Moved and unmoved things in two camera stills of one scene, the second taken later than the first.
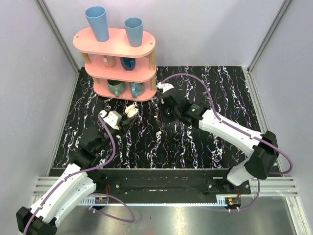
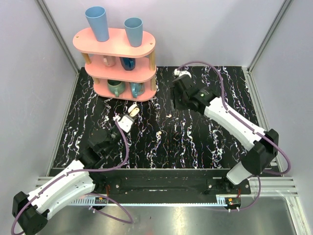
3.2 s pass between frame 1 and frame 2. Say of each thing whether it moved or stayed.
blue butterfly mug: stayed
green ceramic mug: stayed
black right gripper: moved
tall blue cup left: stayed
